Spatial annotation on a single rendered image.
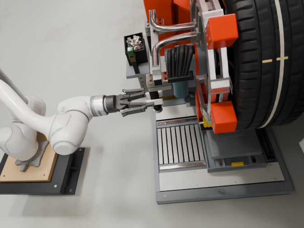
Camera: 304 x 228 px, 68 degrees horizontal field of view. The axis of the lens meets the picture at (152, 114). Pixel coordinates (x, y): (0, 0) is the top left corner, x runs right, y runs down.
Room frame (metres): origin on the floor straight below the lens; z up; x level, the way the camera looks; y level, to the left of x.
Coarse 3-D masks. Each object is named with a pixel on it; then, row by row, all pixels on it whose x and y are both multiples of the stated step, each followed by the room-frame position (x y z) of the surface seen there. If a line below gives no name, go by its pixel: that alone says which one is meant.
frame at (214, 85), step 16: (192, 0) 0.88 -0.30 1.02; (192, 16) 0.94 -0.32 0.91; (208, 16) 0.61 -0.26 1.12; (224, 48) 0.52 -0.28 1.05; (208, 64) 0.52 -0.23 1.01; (224, 64) 0.49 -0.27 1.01; (208, 80) 0.49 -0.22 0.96; (224, 80) 0.46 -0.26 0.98; (208, 96) 0.49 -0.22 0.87; (224, 96) 0.44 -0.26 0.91; (208, 112) 0.47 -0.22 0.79
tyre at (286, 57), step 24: (240, 0) 0.59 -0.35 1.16; (264, 0) 0.56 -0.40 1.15; (288, 0) 0.53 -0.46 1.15; (240, 24) 0.52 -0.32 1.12; (264, 24) 0.50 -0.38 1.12; (288, 24) 0.48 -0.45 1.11; (240, 48) 0.48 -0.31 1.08; (264, 48) 0.45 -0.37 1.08; (288, 48) 0.43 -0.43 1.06; (240, 72) 0.44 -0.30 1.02; (264, 72) 0.41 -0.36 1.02; (288, 72) 0.39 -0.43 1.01; (240, 96) 0.40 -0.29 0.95; (264, 96) 0.38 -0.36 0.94; (288, 96) 0.36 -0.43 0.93; (240, 120) 0.38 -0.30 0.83; (264, 120) 0.36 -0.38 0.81; (288, 120) 0.34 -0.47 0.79
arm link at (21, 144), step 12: (0, 132) 0.86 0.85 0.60; (12, 132) 0.84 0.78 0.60; (24, 132) 0.86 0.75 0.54; (36, 132) 0.90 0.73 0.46; (0, 144) 0.79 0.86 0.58; (12, 144) 0.78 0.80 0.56; (24, 144) 0.80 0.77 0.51; (36, 144) 0.84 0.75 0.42; (12, 156) 0.77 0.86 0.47; (24, 156) 0.77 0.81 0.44
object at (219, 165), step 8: (200, 128) 0.75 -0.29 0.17; (208, 144) 0.63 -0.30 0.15; (208, 152) 0.57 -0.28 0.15; (264, 152) 0.46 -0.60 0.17; (208, 160) 0.52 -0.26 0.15; (216, 160) 0.50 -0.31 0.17; (224, 160) 0.49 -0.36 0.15; (232, 160) 0.48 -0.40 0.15; (240, 160) 0.46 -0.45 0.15; (248, 160) 0.44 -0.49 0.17; (256, 160) 0.43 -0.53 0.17; (264, 160) 0.42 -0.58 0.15; (208, 168) 0.47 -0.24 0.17; (216, 168) 0.45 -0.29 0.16; (224, 168) 0.44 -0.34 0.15; (232, 168) 0.43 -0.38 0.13; (240, 168) 0.42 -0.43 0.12; (248, 168) 0.41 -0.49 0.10
